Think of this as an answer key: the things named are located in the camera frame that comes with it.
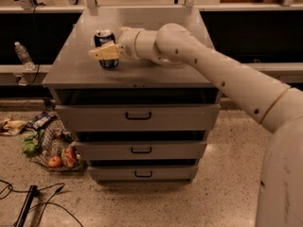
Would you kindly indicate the clear plastic water bottle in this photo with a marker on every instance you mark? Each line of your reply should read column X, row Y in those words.
column 24, row 57

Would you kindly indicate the red apple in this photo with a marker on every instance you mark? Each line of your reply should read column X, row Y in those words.
column 55, row 161

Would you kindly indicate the middle grey drawer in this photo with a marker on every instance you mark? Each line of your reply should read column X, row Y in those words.
column 160, row 150

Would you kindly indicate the bottom grey drawer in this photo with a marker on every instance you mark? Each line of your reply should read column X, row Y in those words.
column 142, row 173

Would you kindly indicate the red orange snack bag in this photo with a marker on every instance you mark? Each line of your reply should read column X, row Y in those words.
column 69, row 156

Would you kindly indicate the wire basket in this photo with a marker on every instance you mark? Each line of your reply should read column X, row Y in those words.
column 55, row 139

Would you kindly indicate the blue snack bag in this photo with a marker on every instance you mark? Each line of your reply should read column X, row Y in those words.
column 40, row 121

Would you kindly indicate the yellow cloth on floor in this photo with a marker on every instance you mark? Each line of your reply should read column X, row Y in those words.
column 10, row 127

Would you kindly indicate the grey drawer cabinet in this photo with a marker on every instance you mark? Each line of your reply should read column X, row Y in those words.
column 76, row 79

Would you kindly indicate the black stand bar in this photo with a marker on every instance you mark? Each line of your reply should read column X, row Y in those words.
column 31, row 194

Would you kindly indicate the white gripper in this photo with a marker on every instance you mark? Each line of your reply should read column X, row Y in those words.
column 127, row 45

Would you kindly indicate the green snack bag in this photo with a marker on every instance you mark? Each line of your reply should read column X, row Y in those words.
column 31, row 142

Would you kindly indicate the blue pepsi can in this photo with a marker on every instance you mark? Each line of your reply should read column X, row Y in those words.
column 105, row 43

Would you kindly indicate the grey drawer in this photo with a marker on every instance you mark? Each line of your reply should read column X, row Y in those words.
column 142, row 173
column 160, row 150
column 138, row 118

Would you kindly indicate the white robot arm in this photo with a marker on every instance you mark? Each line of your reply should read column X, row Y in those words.
column 276, row 106

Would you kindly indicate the top grey drawer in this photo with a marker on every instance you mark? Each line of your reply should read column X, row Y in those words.
column 138, row 118

